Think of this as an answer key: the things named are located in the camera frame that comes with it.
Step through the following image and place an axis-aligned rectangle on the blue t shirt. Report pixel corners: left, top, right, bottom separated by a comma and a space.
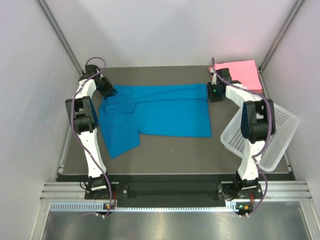
99, 83, 212, 159

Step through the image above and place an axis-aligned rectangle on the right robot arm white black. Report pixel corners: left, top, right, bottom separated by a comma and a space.
207, 66, 276, 198

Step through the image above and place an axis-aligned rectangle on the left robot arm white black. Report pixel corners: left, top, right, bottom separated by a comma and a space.
65, 64, 117, 199

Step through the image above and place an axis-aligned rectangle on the folded pink t shirt stack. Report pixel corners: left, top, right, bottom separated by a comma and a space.
214, 60, 263, 94

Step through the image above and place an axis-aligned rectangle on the white perforated plastic basket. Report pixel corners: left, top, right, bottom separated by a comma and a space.
220, 104, 299, 172

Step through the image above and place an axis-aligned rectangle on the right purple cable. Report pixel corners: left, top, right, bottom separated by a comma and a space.
211, 57, 275, 217

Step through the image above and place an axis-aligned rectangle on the purple cable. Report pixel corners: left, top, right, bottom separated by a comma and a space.
70, 56, 118, 221
211, 57, 275, 217

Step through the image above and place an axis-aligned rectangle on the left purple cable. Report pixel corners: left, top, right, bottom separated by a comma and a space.
70, 56, 118, 221

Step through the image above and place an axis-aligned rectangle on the right aluminium corner post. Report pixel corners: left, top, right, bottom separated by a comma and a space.
258, 0, 307, 73

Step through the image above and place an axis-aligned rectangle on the aluminium corner post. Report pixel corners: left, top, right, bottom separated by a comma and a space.
258, 0, 307, 73
36, 0, 83, 74

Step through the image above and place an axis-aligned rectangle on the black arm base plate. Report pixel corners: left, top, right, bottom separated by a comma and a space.
85, 173, 264, 208

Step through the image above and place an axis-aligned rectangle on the left aluminium corner post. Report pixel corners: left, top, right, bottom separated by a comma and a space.
36, 0, 83, 74

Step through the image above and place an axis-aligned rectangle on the slotted grey cable duct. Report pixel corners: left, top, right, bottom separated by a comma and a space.
49, 201, 253, 213

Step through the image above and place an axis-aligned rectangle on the aluminium frame rail front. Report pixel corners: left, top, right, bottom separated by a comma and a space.
40, 181, 313, 202

